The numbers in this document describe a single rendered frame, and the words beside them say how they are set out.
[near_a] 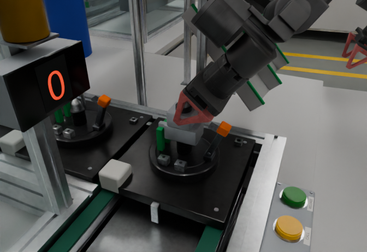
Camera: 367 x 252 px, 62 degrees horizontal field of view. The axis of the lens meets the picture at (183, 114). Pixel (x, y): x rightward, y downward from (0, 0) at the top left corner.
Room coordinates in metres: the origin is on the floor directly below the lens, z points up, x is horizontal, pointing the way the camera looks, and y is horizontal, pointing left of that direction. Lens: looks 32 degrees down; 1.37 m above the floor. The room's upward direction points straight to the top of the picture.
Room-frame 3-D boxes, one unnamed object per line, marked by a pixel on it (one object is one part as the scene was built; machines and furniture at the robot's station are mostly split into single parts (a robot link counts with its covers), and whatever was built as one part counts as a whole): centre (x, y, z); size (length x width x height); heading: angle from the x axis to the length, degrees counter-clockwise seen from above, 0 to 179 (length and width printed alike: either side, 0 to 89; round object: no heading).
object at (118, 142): (0.58, 0.23, 1.01); 0.24 x 0.24 x 0.13; 67
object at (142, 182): (0.48, 0.00, 0.96); 0.24 x 0.24 x 0.02; 67
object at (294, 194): (0.38, -0.19, 0.96); 0.04 x 0.04 x 0.02
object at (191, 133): (0.48, 0.01, 1.06); 0.08 x 0.04 x 0.07; 67
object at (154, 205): (0.36, 0.05, 0.95); 0.01 x 0.01 x 0.04; 67
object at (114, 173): (0.43, 0.13, 0.97); 0.05 x 0.05 x 0.04; 67
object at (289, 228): (0.32, -0.17, 0.96); 0.04 x 0.04 x 0.02
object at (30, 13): (0.35, 0.18, 1.29); 0.05 x 0.05 x 0.05
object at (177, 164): (0.43, 0.01, 1.00); 0.02 x 0.01 x 0.02; 67
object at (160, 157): (0.44, 0.04, 1.00); 0.02 x 0.01 x 0.02; 67
